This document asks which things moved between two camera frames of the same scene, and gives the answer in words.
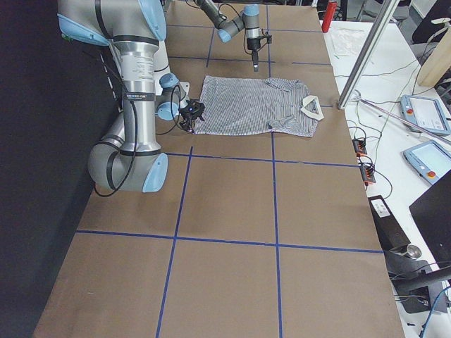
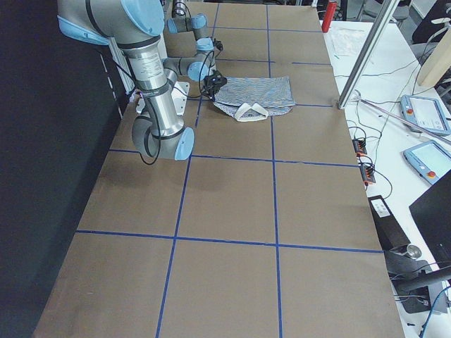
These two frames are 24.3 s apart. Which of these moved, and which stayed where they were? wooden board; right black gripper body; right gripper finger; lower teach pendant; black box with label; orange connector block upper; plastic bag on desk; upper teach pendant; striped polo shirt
Moved: right black gripper body; right gripper finger; striped polo shirt
Stayed: lower teach pendant; plastic bag on desk; orange connector block upper; black box with label; wooden board; upper teach pendant
